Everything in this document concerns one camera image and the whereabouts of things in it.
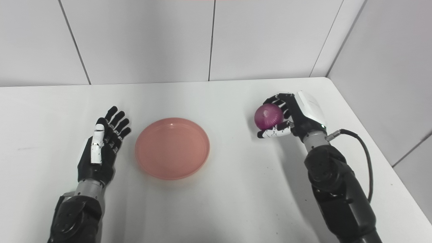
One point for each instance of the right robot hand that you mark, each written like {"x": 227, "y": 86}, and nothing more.
{"x": 300, "y": 116}

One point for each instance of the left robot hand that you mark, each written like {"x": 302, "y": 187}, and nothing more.
{"x": 101, "y": 152}

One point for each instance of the purple red onion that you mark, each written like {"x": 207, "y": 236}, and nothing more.
{"x": 268, "y": 116}

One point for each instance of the pink round plate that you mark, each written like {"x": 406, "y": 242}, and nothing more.
{"x": 172, "y": 147}

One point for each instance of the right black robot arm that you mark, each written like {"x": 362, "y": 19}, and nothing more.
{"x": 341, "y": 195}

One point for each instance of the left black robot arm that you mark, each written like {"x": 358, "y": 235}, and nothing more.
{"x": 77, "y": 212}

